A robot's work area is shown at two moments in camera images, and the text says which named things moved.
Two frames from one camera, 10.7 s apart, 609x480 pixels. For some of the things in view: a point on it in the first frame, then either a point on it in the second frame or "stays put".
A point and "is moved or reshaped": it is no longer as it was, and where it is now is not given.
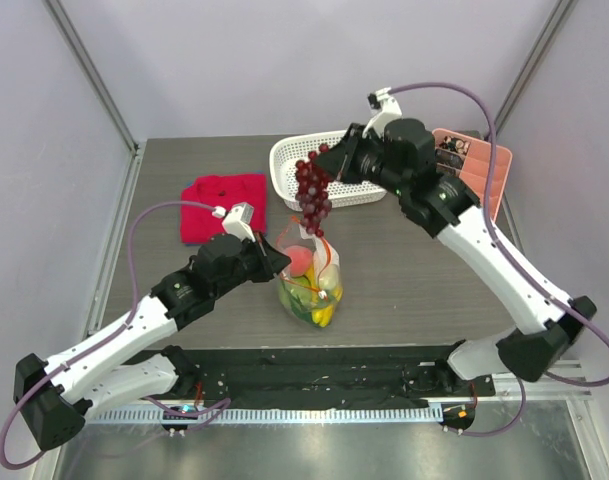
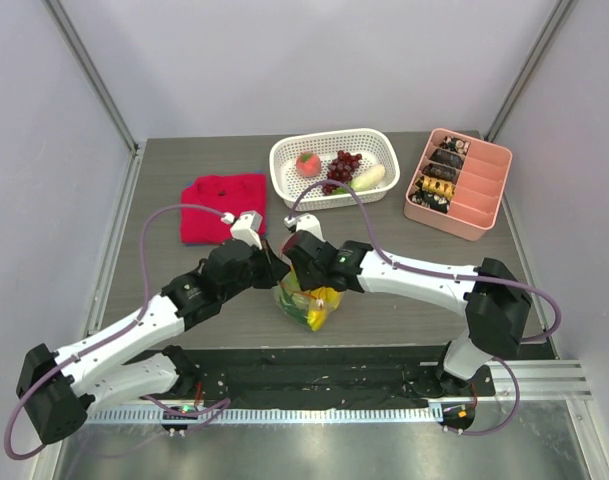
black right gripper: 352,156 -> 294,258
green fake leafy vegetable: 296,293 stays put
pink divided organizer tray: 466,157 stays put
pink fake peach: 301,259 is moved or reshaped
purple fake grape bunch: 312,186 is moved or reshaped
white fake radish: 329,276 is moved or reshaped
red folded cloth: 199,225 stays put
